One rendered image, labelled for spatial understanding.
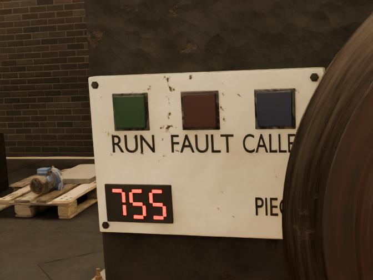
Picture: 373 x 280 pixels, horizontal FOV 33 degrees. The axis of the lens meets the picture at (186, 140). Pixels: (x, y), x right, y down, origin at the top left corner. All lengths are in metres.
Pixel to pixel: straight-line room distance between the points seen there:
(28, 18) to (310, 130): 7.26
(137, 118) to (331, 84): 0.26
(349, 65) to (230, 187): 0.23
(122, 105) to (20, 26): 7.09
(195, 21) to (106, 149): 0.17
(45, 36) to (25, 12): 0.37
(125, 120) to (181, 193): 0.10
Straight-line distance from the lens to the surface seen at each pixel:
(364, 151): 0.50
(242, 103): 0.66
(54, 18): 7.56
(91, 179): 5.43
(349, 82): 0.51
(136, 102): 0.69
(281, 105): 0.65
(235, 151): 0.67
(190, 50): 0.69
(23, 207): 5.09
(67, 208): 4.92
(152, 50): 0.71
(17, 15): 7.80
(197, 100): 0.67
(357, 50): 0.51
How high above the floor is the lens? 1.27
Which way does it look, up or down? 9 degrees down
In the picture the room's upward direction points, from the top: 3 degrees counter-clockwise
